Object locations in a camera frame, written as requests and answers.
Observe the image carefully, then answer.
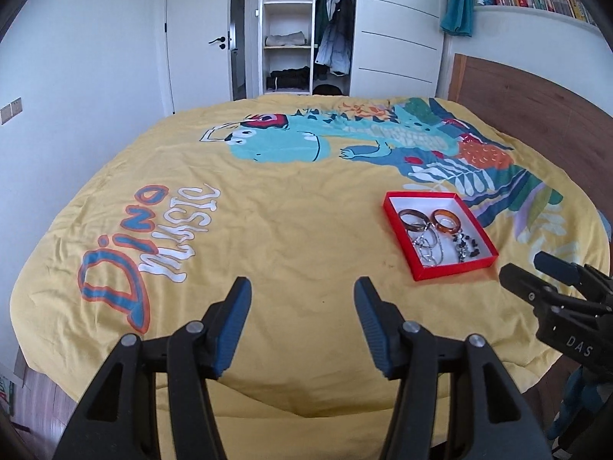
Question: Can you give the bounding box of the white bedroom door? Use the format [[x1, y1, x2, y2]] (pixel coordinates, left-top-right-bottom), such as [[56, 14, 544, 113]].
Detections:
[[166, 0, 232, 112]]

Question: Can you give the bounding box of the red jewelry box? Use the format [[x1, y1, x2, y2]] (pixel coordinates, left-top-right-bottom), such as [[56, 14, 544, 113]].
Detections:
[[382, 191, 499, 280]]

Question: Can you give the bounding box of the dark beaded stone bracelet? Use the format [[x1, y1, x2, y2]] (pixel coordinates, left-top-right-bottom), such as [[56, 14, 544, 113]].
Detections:
[[453, 230, 482, 264]]

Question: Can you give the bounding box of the silver twisted hoop ring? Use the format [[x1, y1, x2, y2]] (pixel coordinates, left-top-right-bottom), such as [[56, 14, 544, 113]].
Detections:
[[412, 236, 445, 268]]

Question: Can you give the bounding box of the amber resin bangle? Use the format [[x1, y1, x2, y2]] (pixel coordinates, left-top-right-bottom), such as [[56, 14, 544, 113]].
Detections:
[[430, 209, 461, 235]]

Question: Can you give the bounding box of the wooden headboard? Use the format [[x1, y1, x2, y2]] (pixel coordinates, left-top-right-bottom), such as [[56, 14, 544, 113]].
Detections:
[[448, 54, 613, 218]]

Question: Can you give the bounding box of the white open wardrobe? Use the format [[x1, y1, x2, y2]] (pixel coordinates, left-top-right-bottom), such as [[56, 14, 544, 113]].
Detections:
[[256, 0, 446, 99]]

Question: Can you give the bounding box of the dark brown large bangle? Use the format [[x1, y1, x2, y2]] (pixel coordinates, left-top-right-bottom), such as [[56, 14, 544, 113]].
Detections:
[[398, 209, 431, 233]]

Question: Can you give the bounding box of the yellow dinosaur print duvet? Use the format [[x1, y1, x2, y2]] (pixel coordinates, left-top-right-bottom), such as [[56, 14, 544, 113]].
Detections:
[[10, 95, 610, 459]]

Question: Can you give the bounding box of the teal curtain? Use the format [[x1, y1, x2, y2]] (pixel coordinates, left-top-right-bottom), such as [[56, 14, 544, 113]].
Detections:
[[441, 0, 475, 38]]

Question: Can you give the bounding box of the wall light switch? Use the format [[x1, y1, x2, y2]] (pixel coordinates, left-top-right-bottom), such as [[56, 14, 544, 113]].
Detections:
[[1, 98, 23, 125]]

